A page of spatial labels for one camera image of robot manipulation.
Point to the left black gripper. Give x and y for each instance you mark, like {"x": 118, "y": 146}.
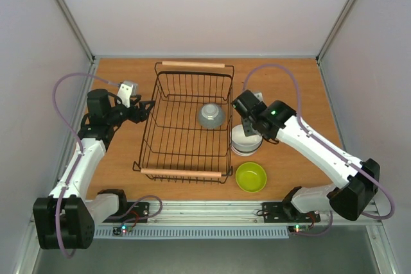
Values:
{"x": 142, "y": 115}

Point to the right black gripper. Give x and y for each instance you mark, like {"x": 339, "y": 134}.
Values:
{"x": 249, "y": 125}

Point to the white ribbed bowl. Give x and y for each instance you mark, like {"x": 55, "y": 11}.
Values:
{"x": 242, "y": 142}

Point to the blue floral white bowl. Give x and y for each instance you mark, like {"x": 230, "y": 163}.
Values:
{"x": 243, "y": 153}

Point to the grey dotted bowl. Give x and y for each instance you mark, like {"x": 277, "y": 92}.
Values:
{"x": 211, "y": 116}

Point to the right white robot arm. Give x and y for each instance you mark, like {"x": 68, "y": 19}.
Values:
{"x": 353, "y": 179}

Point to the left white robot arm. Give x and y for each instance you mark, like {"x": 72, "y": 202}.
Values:
{"x": 63, "y": 219}

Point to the green plastic bowl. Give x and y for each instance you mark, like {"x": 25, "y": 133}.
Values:
{"x": 251, "y": 177}

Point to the right small circuit board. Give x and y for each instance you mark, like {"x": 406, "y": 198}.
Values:
{"x": 300, "y": 228}

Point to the small circuit board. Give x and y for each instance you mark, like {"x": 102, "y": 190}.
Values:
{"x": 300, "y": 228}
{"x": 122, "y": 230}

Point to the left small circuit board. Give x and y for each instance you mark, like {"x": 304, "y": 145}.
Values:
{"x": 122, "y": 230}

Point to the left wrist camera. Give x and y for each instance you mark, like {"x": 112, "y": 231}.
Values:
{"x": 127, "y": 90}

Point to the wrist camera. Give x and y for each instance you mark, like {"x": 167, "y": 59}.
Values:
{"x": 258, "y": 95}
{"x": 127, "y": 90}

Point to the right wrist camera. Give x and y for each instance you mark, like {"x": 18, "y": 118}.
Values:
{"x": 258, "y": 95}

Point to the black wire dish rack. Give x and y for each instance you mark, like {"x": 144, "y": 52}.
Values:
{"x": 174, "y": 147}

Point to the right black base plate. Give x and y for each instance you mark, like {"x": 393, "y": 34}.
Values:
{"x": 272, "y": 212}

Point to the aluminium mounting rail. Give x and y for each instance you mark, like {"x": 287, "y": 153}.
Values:
{"x": 191, "y": 213}

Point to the grey slotted cable duct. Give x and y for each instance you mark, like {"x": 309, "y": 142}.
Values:
{"x": 205, "y": 232}

